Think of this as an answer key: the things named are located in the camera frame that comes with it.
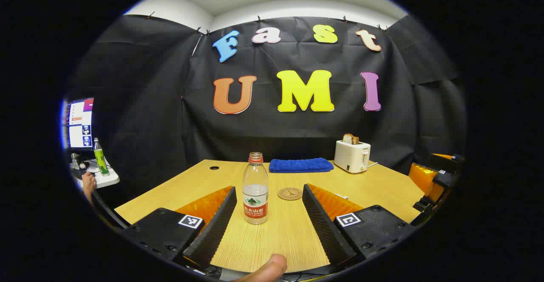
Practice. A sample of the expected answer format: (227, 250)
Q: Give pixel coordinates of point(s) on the white toaster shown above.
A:
(350, 156)

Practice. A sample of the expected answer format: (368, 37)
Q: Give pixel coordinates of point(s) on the blue folded towel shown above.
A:
(299, 165)

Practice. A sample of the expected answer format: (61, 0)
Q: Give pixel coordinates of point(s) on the round brown coaster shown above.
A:
(290, 193)

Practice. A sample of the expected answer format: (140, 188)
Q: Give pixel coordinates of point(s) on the black curved bar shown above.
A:
(108, 212)

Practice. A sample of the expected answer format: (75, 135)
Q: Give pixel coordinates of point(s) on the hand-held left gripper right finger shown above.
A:
(327, 231)

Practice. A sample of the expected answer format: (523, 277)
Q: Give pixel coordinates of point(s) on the white side table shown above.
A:
(104, 180)

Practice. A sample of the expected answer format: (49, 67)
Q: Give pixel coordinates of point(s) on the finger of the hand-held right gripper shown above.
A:
(448, 163)
(423, 178)

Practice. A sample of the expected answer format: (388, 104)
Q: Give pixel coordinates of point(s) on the clear plastic water bottle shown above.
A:
(255, 180)

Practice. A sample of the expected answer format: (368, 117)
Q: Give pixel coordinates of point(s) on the computer monitor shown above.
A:
(80, 124)

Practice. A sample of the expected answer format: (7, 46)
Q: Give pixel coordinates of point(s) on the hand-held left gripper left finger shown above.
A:
(214, 231)

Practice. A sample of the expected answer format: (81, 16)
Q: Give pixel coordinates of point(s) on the light bread slice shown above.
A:
(347, 139)

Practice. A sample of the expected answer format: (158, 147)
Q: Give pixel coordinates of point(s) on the green bottle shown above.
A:
(101, 160)

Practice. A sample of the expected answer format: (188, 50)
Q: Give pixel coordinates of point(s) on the black backdrop cloth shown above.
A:
(148, 103)

